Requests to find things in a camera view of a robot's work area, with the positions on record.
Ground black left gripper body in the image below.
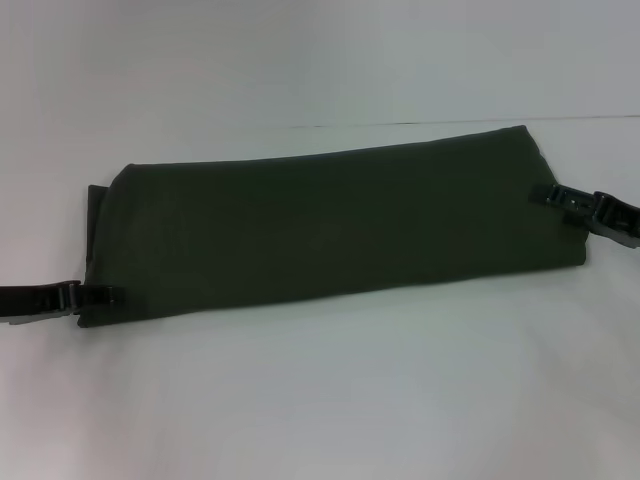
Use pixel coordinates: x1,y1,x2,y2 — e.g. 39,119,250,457
0,280,82,327

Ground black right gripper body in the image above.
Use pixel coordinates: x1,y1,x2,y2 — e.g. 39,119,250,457
589,190,640,250

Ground dark green FREE T-shirt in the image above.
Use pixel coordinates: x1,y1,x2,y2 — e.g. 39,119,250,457
77,124,594,330

